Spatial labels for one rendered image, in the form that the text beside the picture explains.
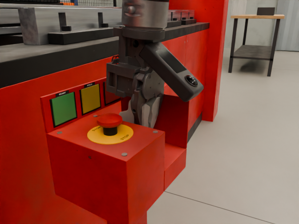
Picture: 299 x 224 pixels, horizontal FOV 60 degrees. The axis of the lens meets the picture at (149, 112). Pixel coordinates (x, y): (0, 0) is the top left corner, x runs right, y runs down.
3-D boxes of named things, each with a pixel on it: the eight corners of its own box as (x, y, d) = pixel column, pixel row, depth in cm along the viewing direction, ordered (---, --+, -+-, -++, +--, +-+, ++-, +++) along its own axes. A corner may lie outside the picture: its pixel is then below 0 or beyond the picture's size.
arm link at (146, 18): (177, 2, 43) (151, 1, 36) (174, 31, 44) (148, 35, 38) (139, -1, 46) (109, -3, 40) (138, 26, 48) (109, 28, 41)
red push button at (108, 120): (112, 145, 39) (111, 123, 37) (92, 138, 41) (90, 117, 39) (128, 135, 42) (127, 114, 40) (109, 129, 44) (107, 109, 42)
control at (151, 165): (128, 232, 38) (124, 118, 31) (54, 194, 45) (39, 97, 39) (185, 166, 53) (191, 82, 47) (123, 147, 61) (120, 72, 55)
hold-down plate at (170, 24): (165, 28, 139) (165, 22, 138) (155, 28, 141) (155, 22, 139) (181, 26, 164) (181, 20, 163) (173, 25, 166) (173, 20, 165)
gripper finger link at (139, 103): (142, 118, 49) (145, 74, 46) (150, 121, 49) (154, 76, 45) (127, 127, 46) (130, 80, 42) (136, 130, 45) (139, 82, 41)
